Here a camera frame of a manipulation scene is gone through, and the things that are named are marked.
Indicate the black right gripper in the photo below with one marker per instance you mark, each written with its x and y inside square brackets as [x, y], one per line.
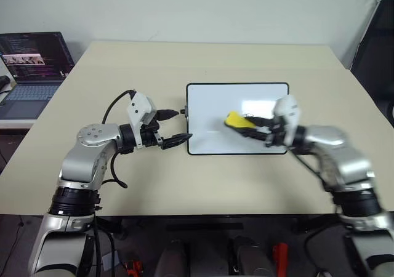
[274, 132]

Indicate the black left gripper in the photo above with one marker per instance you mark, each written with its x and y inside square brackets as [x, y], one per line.
[150, 135]

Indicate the yellow whiteboard eraser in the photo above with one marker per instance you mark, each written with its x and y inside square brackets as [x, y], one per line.
[239, 121]

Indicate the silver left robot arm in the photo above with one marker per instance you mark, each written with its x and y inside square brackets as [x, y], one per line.
[84, 163]

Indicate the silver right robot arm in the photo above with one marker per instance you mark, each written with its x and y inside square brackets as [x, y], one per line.
[344, 163]

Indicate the black framed whiteboard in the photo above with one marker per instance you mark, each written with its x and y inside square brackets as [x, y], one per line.
[215, 120]

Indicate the grey robot right leg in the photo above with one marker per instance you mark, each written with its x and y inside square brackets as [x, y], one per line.
[246, 255]

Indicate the red clamp tool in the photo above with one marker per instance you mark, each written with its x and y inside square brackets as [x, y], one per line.
[134, 264]
[280, 257]

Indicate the open grey laptop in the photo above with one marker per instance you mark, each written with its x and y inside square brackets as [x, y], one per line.
[29, 74]

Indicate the black object beside laptop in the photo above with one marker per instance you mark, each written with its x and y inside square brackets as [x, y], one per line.
[4, 82]

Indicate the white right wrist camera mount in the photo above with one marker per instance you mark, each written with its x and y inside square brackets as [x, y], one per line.
[287, 117]

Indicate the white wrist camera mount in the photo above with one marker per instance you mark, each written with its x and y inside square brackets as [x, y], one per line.
[140, 107]
[287, 117]

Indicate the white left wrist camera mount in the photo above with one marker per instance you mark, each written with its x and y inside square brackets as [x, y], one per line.
[140, 107]

